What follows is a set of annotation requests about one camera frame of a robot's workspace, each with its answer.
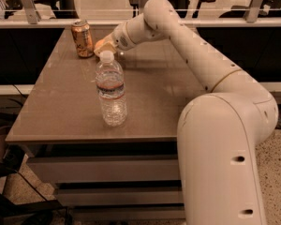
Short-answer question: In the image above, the grey drawer cabinet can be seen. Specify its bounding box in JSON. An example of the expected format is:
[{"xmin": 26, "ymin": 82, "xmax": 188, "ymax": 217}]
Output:
[{"xmin": 7, "ymin": 31, "xmax": 204, "ymax": 221}]

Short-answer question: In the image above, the clear plastic water bottle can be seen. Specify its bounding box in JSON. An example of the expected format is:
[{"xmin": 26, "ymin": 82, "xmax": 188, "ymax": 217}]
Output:
[{"xmin": 96, "ymin": 51, "xmax": 127, "ymax": 127}]

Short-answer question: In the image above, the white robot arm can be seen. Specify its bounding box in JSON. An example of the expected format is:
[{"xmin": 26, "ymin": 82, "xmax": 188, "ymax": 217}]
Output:
[{"xmin": 95, "ymin": 0, "xmax": 278, "ymax": 225}]

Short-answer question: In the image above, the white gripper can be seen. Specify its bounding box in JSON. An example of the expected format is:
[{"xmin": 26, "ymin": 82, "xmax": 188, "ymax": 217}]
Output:
[{"xmin": 94, "ymin": 22, "xmax": 135, "ymax": 57}]

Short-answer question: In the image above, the orange soda can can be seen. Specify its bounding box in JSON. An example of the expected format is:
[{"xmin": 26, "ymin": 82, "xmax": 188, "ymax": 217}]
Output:
[{"xmin": 71, "ymin": 20, "xmax": 94, "ymax": 58}]

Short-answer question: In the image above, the orange fruit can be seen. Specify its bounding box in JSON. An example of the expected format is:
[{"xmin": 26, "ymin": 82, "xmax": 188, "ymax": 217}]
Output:
[{"xmin": 95, "ymin": 39, "xmax": 104, "ymax": 49}]

